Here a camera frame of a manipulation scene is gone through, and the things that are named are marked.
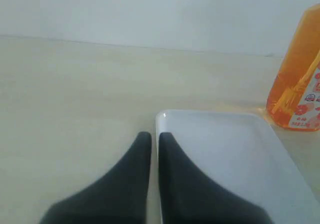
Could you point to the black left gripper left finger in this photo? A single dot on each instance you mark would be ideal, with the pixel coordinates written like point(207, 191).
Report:
point(119, 196)

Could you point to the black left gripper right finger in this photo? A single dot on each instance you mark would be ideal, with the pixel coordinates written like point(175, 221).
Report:
point(190, 196)

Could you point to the orange dish soap pump bottle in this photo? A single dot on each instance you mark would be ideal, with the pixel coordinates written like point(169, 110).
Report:
point(293, 102)

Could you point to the white rectangular plastic tray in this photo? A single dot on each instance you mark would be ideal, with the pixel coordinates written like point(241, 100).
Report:
point(242, 153)

